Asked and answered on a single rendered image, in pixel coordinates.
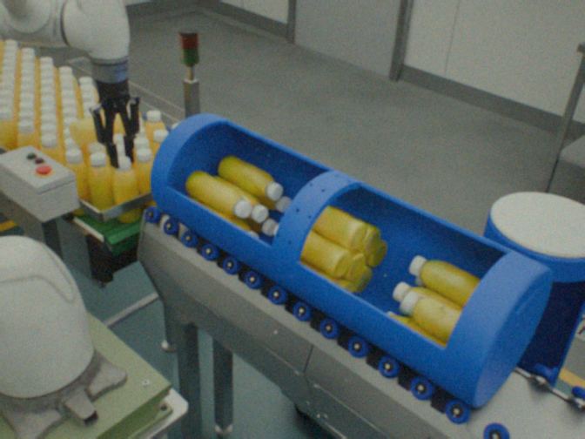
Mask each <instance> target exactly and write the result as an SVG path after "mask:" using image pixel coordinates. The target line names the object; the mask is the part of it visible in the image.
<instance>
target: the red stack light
mask: <svg viewBox="0 0 585 439"><path fill-rule="evenodd" d="M178 44H179V47H180V49H183V50H195V49H197V48H198V47H199V40H198V35H197V36H195V37H182V35H180V34H179V33H178Z"/></svg>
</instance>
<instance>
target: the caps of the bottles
mask: <svg viewBox="0 0 585 439"><path fill-rule="evenodd" d="M4 42H5V47H4V52H5V53H4V54H3V58H4V61H3V67H2V73H3V75H1V80H2V83H1V84H0V88H1V91H0V118H10V117H12V111H11V107H12V106H13V102H12V99H11V98H14V95H13V91H11V90H13V89H14V84H12V82H15V76H13V74H14V73H16V71H14V67H15V61H14V60H15V59H16V54H15V53H16V52H17V50H16V47H17V41H14V40H12V39H10V40H6V41H4ZM22 53H23V56H22V61H23V62H22V63H21V66H22V70H21V75H22V78H20V82H21V85H20V92H22V94H20V95H19V98H21V101H22V103H21V104H19V105H18V106H20V109H21V112H19V118H20V120H21V122H19V123H18V128H19V130H20V132H30V131H32V130H33V122H32V121H31V120H33V119H34V116H33V111H32V110H34V105H33V103H32V102H33V101H34V95H33V92H34V84H35V83H34V82H35V81H34V78H33V77H35V72H33V69H35V68H34V65H33V62H34V57H33V56H34V50H33V49H31V48H25V49H22ZM40 64H41V66H40V70H41V72H40V78H41V81H40V86H42V88H43V89H40V91H41V94H42V97H41V103H42V106H41V112H42V114H43V116H41V121H42V123H43V125H42V126H41V132H42V134H44V135H43V136H42V137H41V143H42V145H45V146H51V145H55V144H56V143H57V137H56V135H54V133H55V132H57V128H56V126H54V125H53V124H55V123H56V119H55V116H54V115H53V114H54V113H55V106H54V104H55V99H54V98H53V95H54V93H55V92H54V89H53V87H54V81H53V80H52V79H54V75H52V70H53V69H52V58H51V57H42V58H40ZM59 73H60V75H61V76H60V77H59V78H60V83H61V84H60V89H62V92H61V95H62V99H63V101H62V106H63V108H64V109H63V115H64V119H63V123H64V127H65V129H64V137H65V138H71V135H70V131H69V126H70V123H72V122H75V121H77V118H74V117H76V116H77V111H76V109H74V108H75V107H76V101H75V99H74V98H75V93H74V91H73V90H74V84H73V81H72V75H71V68H70V67H68V66H65V67H60V68H59ZM79 83H80V85H82V86H80V91H81V93H83V95H81V96H82V99H83V101H84V103H83V107H84V111H85V113H84V118H86V117H89V116H92V115H91V113H90V112H89V108H90V107H92V108H94V107H95V106H97V104H96V103H94V101H95V100H96V98H95V94H92V93H94V89H93V86H92V81H91V78H86V77H82V78H80V79H79Z"/></svg>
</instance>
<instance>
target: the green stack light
mask: <svg viewBox="0 0 585 439"><path fill-rule="evenodd" d="M179 61H180V63H181V64H184V65H195V64H198V63H199V47H198V48H197V49H195V50H183V49H180V47H179Z"/></svg>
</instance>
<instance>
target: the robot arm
mask: <svg viewBox="0 0 585 439"><path fill-rule="evenodd" d="M0 33H1V34H3V35H4V36H5V37H7V38H9V39H12V40H14V41H17V42H19V43H20V44H30V45H37V46H51V48H61V47H74V48H79V49H82V50H85V51H87V52H89V59H90V65H91V76H92V77H93V78H94V79H96V83H97V94H98V102H97V106H95V107H94V108H92V107H90V108H89V112H90V113H91V115H92V117H93V123H94V127H95V133H96V138H97V142H98V143H100V144H102V145H103V146H105V150H106V154H107V155H108V156H109V159H110V161H111V166H113V167H115V168H116V169H118V168H119V163H118V149H117V145H116V144H115V143H114V130H115V120H116V118H117V115H118V114H119V117H120V119H121V122H122V125H123V129H124V132H125V134H126V135H127V136H126V135H123V142H124V152H125V157H128V159H130V163H134V156H133V148H134V146H135V145H134V139H135V138H136V137H137V136H135V135H136V134H139V133H140V115H138V104H139V100H140V98H138V97H136V95H134V94H130V92H129V85H128V77H129V76H130V74H131V73H130V63H129V53H128V48H129V42H130V27H129V24H128V21H127V15H126V10H125V6H124V0H74V1H69V0H0ZM129 103H130V117H131V120H130V117H129V110H128V107H126V106H128V104H129ZM101 109H103V110H104V121H103V118H102V116H100V114H103V113H102V112H101ZM127 380H128V378H127V374H126V371H125V370H124V369H123V368H120V367H117V366H115V365H113V364H112V363H111V362H109V360H108V359H106V358H105V357H104V356H103V355H102V354H101V353H100V352H99V351H98V350H96V348H95V344H94V342H93V340H92V339H91V328H90V324H89V321H88V317H87V313H86V310H85V307H84V303H83V299H82V296H81V294H80V292H79V290H78V287H77V283H76V281H75V280H74V279H73V278H72V276H71V273H70V272H69V269H68V267H67V266H66V265H65V264H64V263H63V262H62V261H61V260H60V259H59V258H58V257H57V256H56V255H55V253H54V252H53V251H52V250H50V249H49V248H48V247H47V246H46V245H45V244H43V243H41V242H39V241H37V240H31V239H26V237H23V236H3V237H2V238H0V415H1V416H2V417H3V419H4V420H5V421H6V422H7V423H8V424H9V425H10V426H11V427H12V429H13V430H14V431H15V434H16V439H43V438H44V437H45V436H46V435H48V434H49V433H50V432H51V431H52V430H53V429H55V428H56V427H58V426H59V425H61V424H62V423H64V422H65V421H67V420H68V419H70V418H71V419H72V420H75V421H76V422H78V423H80V424H81V425H83V426H84V428H86V429H87V427H90V426H91V425H93V424H94V423H97V422H98V418H99V417H98V412H97V411H96V410H95V408H94V406H93V404H91V403H92V402H94V401H96V400H97V399H99V398H100V397H103V395H105V394H107V393H108V392H111V391H113V390H115V389H118V388H120V387H122V386H123V385H125V384H126V383H127Z"/></svg>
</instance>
